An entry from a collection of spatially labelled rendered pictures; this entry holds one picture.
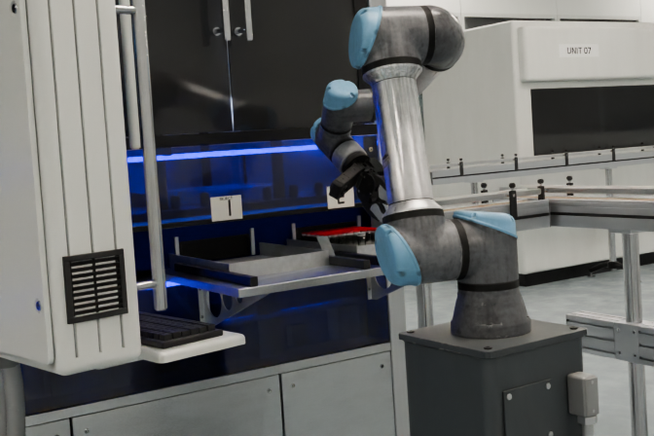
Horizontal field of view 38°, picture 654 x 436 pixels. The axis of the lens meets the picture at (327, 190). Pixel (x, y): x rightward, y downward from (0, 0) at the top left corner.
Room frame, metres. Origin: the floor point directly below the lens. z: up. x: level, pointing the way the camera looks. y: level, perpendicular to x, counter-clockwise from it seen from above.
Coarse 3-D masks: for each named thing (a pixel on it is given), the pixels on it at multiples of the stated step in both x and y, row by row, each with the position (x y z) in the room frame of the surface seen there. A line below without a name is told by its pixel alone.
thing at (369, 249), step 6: (288, 240) 2.56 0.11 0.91; (294, 240) 2.54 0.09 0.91; (300, 240) 2.51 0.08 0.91; (306, 240) 2.49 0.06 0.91; (306, 246) 2.49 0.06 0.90; (312, 246) 2.46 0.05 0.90; (318, 246) 2.43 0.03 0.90; (336, 246) 2.36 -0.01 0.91; (342, 246) 2.34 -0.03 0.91; (348, 246) 2.31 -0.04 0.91; (354, 246) 2.29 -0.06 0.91; (360, 246) 2.29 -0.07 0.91; (366, 246) 2.30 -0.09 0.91; (372, 246) 2.31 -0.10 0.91; (354, 252) 2.29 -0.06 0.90; (360, 252) 2.29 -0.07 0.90; (366, 252) 2.30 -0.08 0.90; (372, 252) 2.31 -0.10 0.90
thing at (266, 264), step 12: (264, 252) 2.50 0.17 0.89; (276, 252) 2.45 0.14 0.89; (288, 252) 2.39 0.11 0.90; (300, 252) 2.34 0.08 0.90; (312, 252) 2.22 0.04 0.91; (324, 252) 2.23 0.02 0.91; (192, 264) 2.27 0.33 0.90; (204, 264) 2.21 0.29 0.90; (216, 264) 2.16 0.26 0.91; (228, 264) 2.11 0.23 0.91; (240, 264) 2.12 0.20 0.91; (252, 264) 2.13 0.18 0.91; (264, 264) 2.15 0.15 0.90; (276, 264) 2.17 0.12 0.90; (288, 264) 2.18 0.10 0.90; (300, 264) 2.20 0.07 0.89; (312, 264) 2.22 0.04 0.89; (324, 264) 2.23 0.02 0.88
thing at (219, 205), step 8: (216, 200) 2.38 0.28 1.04; (224, 200) 2.39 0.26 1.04; (232, 200) 2.40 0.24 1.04; (240, 200) 2.41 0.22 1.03; (216, 208) 2.38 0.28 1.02; (224, 208) 2.39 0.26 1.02; (232, 208) 2.40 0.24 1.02; (240, 208) 2.41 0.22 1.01; (216, 216) 2.38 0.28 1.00; (224, 216) 2.39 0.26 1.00; (232, 216) 2.40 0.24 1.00; (240, 216) 2.41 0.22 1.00
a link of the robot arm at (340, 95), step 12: (336, 84) 2.21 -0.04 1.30; (348, 84) 2.21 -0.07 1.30; (324, 96) 2.22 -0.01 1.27; (336, 96) 2.18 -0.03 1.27; (348, 96) 2.18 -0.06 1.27; (360, 96) 2.22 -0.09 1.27; (372, 96) 2.22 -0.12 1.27; (324, 108) 2.22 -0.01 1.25; (336, 108) 2.19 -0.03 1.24; (348, 108) 2.20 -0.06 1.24; (360, 108) 2.21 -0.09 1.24; (372, 108) 2.22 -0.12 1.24; (324, 120) 2.23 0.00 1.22; (336, 120) 2.21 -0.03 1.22; (348, 120) 2.22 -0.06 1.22; (360, 120) 2.23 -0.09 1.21; (336, 132) 2.23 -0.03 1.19
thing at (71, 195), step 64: (0, 0) 1.66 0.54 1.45; (64, 0) 1.64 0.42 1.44; (0, 64) 1.67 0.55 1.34; (64, 64) 1.63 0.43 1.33; (0, 128) 1.69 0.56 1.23; (64, 128) 1.63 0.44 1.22; (0, 192) 1.70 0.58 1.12; (64, 192) 1.62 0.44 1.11; (128, 192) 1.71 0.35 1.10; (0, 256) 1.72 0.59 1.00; (64, 256) 1.61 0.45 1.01; (128, 256) 1.70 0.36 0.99; (0, 320) 1.74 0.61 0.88; (64, 320) 1.61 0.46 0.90; (128, 320) 1.69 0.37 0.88
